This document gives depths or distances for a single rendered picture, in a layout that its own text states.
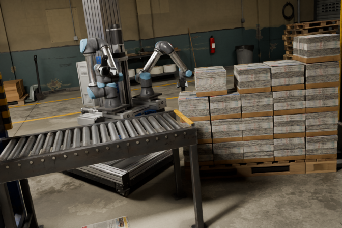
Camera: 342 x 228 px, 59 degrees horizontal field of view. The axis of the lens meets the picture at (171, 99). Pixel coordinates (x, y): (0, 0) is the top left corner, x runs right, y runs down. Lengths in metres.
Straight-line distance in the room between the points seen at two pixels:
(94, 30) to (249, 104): 1.65
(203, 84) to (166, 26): 6.83
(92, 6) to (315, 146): 2.49
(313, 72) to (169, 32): 7.03
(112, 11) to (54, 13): 6.22
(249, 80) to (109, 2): 1.52
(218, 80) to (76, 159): 1.47
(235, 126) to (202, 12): 7.32
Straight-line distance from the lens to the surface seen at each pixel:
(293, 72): 2.93
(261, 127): 2.97
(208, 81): 2.82
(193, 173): 2.21
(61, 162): 2.02
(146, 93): 3.17
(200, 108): 2.85
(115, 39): 3.02
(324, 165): 3.29
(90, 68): 2.78
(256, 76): 2.85
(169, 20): 9.59
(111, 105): 2.84
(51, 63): 9.29
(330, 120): 3.14
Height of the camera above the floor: 1.47
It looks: 13 degrees down
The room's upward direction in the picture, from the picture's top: 6 degrees counter-clockwise
